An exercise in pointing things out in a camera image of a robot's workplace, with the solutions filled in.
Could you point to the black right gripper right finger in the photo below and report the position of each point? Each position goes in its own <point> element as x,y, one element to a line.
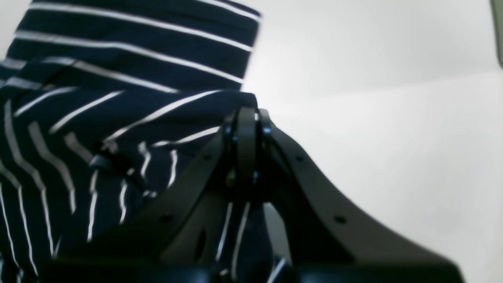
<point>331,240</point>

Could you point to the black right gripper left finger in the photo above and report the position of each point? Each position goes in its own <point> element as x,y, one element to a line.
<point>177,237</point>

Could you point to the navy white striped t-shirt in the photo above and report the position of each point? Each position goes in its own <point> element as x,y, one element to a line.
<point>104,103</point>

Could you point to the grey tray edge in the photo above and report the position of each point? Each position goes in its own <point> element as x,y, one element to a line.
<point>497,14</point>

